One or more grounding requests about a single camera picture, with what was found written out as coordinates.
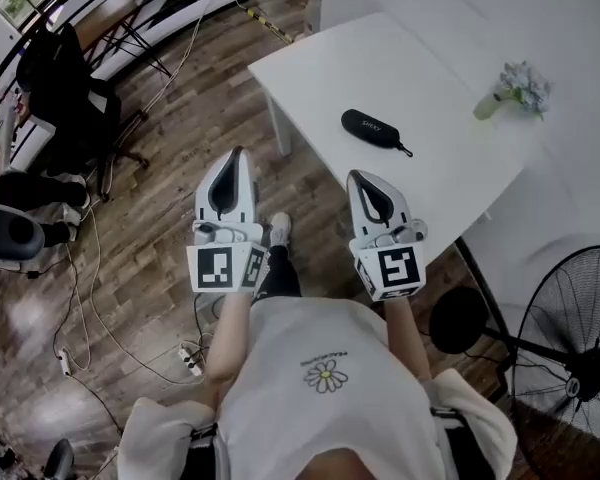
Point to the yellow black striped tape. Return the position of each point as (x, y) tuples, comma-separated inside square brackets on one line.
[(270, 23)]

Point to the white power strip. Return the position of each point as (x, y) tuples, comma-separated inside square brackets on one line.
[(64, 362), (192, 360)]

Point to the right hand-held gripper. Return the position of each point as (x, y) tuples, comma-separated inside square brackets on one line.
[(397, 268)]

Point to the person's left white shoe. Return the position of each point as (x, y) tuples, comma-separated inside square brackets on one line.
[(280, 228)]

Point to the person's right forearm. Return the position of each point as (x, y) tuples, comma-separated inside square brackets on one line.
[(407, 338)]

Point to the grey padded chair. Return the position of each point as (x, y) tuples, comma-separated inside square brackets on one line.
[(10, 233)]

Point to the brown wooden step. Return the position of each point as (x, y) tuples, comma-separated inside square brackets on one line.
[(105, 18)]

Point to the pale green vase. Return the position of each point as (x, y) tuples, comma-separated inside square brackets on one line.
[(486, 107)]

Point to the person's left black trouser leg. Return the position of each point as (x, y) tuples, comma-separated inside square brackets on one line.
[(280, 273)]

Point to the blue flower bouquet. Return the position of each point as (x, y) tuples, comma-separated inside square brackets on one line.
[(525, 85)]

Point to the person's left forearm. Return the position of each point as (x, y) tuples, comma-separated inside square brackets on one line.
[(227, 338)]

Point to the black standing fan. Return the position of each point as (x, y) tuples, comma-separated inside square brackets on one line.
[(575, 385)]

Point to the black office chair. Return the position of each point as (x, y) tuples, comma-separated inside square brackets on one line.
[(60, 83)]

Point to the black glasses case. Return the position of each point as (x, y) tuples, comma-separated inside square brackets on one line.
[(370, 125)]

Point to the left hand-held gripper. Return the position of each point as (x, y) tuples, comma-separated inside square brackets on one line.
[(215, 268)]

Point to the white flower print t-shirt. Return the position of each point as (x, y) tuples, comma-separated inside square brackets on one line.
[(320, 418)]

